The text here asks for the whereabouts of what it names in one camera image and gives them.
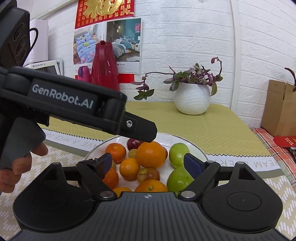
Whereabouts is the brown cardboard box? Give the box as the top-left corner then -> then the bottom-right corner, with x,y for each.
261,80 -> 296,136

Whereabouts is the bedding wall poster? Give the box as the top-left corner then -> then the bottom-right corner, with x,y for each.
73,18 -> 142,83

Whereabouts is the person left hand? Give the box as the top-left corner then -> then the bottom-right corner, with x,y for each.
0,143 -> 48,193

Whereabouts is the small green-brown fruit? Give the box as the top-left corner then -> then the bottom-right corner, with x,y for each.
128,149 -> 137,159

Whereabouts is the dark red plum back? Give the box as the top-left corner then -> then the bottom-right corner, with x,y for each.
126,138 -> 143,151

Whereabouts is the white pot purple plant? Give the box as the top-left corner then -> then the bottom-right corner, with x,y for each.
131,57 -> 223,115

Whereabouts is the red fu calendar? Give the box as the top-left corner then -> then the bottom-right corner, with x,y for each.
75,0 -> 135,29

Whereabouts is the oblong green apple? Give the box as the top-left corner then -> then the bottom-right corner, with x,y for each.
169,143 -> 190,168

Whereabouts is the large front orange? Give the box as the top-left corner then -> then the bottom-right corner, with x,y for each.
135,179 -> 168,192

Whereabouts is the white wall water purifier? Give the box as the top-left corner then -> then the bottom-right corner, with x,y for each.
23,20 -> 49,67

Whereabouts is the patterned beige tablecloth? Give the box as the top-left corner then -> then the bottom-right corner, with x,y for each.
1,102 -> 295,240

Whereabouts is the small tan longan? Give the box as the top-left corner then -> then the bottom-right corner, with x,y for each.
111,161 -> 116,170

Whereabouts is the small yellow-orange mandarin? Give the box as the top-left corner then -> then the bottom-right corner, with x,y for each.
112,187 -> 132,198

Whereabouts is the red-green tomato fruit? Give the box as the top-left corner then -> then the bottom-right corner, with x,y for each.
137,168 -> 160,184

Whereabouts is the pink thermos bottle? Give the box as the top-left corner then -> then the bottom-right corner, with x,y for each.
77,66 -> 91,83

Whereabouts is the white ceramic plate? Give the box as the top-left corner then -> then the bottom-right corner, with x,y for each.
86,133 -> 208,194

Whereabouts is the round green apple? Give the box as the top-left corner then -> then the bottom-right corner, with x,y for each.
166,167 -> 194,197

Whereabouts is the white floor water dispenser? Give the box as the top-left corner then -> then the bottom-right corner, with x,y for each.
25,59 -> 64,76

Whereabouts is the dark purple plant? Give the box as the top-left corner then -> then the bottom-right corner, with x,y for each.
284,67 -> 296,93

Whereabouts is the red thermos jug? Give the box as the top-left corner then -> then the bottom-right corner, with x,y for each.
91,40 -> 120,91

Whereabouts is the red envelope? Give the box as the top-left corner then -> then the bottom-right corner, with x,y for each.
273,136 -> 296,148

